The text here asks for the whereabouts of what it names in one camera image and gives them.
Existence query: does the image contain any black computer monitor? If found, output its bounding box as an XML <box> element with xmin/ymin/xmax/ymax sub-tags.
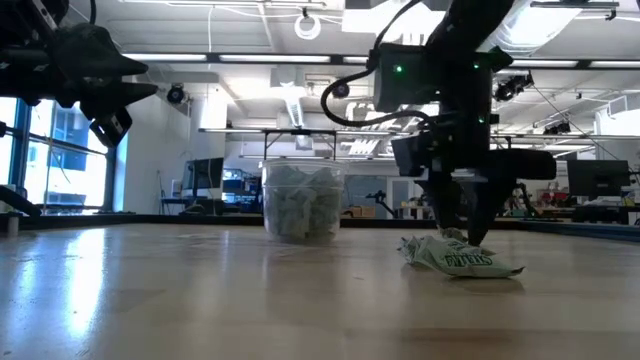
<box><xmin>180</xmin><ymin>157</ymin><xmax>226</xmax><ymax>199</ymax></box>
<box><xmin>566</xmin><ymin>159</ymin><xmax>632</xmax><ymax>198</ymax></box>

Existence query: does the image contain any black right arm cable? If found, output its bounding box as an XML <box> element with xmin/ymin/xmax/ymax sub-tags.
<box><xmin>319</xmin><ymin>0</ymin><xmax>437</xmax><ymax>129</ymax></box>

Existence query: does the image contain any clear plastic cup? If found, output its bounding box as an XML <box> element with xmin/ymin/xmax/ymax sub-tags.
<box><xmin>259</xmin><ymin>158</ymin><xmax>350</xmax><ymax>246</ymax></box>

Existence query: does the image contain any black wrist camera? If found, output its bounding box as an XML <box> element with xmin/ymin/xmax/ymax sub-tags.
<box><xmin>89</xmin><ymin>106</ymin><xmax>134</xmax><ymax>149</ymax></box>
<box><xmin>391</xmin><ymin>132</ymin><xmax>434</xmax><ymax>178</ymax></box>

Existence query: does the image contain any green stevia packet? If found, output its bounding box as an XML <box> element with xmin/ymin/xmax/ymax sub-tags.
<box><xmin>422</xmin><ymin>238</ymin><xmax>526</xmax><ymax>280</ymax></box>
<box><xmin>399</xmin><ymin>235</ymin><xmax>430</xmax><ymax>266</ymax></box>
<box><xmin>439</xmin><ymin>226</ymin><xmax>470</xmax><ymax>242</ymax></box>

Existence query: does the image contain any black ceiling fixture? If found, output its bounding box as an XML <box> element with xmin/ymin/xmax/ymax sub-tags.
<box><xmin>491</xmin><ymin>72</ymin><xmax>535</xmax><ymax>104</ymax></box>

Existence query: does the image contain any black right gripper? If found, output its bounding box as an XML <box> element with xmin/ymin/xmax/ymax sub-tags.
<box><xmin>424</xmin><ymin>112</ymin><xmax>558</xmax><ymax>246</ymax></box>

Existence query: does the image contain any brown cardboard box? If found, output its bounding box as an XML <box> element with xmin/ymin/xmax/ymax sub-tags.
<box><xmin>343</xmin><ymin>205</ymin><xmax>377</xmax><ymax>219</ymax></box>

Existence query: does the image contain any large window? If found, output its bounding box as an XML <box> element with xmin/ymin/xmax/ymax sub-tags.
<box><xmin>0</xmin><ymin>94</ymin><xmax>119</xmax><ymax>214</ymax></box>

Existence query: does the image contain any white cable coil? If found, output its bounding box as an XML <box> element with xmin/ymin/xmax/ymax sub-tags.
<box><xmin>293</xmin><ymin>12</ymin><xmax>323</xmax><ymax>41</ymax></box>

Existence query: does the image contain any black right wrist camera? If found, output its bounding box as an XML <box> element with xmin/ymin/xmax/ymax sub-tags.
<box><xmin>391</xmin><ymin>132</ymin><xmax>434</xmax><ymax>178</ymax></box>

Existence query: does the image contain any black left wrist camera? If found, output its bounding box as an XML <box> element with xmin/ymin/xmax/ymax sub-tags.
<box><xmin>89</xmin><ymin>106</ymin><xmax>134</xmax><ymax>149</ymax></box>

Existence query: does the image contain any silver ventilation duct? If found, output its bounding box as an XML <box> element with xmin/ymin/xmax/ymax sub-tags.
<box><xmin>479</xmin><ymin>0</ymin><xmax>586</xmax><ymax>57</ymax></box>

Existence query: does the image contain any black background workstation frame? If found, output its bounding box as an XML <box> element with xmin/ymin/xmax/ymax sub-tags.
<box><xmin>198</xmin><ymin>127</ymin><xmax>341</xmax><ymax>189</ymax></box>

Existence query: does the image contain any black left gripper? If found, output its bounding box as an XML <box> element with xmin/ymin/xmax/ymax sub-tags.
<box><xmin>0</xmin><ymin>24</ymin><xmax>159</xmax><ymax>109</ymax></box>

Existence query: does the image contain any long ceiling light strip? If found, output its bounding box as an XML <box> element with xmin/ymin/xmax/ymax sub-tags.
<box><xmin>119</xmin><ymin>52</ymin><xmax>640</xmax><ymax>71</ymax></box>

